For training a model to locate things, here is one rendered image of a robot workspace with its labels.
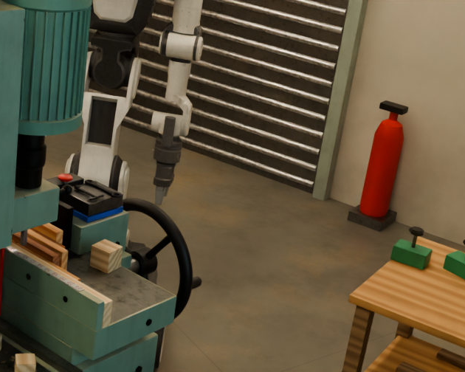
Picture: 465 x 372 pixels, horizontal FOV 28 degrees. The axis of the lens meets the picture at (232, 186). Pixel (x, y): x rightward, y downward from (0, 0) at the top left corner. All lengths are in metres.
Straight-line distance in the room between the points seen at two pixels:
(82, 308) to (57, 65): 0.42
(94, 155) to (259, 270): 1.19
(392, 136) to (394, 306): 1.83
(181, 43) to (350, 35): 1.72
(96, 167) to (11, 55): 1.48
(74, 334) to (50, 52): 0.49
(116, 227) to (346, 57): 2.76
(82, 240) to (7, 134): 0.37
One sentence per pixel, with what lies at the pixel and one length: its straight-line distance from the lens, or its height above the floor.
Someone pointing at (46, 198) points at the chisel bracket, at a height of 1.05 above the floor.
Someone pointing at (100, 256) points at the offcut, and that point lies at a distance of 1.81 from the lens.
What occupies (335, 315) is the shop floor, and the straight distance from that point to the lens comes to 3.69.
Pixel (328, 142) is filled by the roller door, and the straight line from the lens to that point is 4.66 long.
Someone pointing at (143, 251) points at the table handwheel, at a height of 0.84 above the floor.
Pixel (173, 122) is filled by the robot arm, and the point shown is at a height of 0.82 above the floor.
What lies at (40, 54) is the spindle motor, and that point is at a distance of 1.57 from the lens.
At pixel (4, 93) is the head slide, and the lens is 1.54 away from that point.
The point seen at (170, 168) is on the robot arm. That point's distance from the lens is 3.01.
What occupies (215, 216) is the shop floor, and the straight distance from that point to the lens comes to 4.35.
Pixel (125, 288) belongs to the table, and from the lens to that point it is 1.76.
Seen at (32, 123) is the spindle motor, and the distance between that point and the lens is 1.60.
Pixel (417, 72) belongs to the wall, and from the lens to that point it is 4.48.
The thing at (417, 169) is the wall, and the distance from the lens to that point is 4.57.
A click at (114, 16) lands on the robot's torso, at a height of 1.13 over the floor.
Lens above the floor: 1.75
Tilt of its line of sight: 22 degrees down
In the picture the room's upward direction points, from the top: 9 degrees clockwise
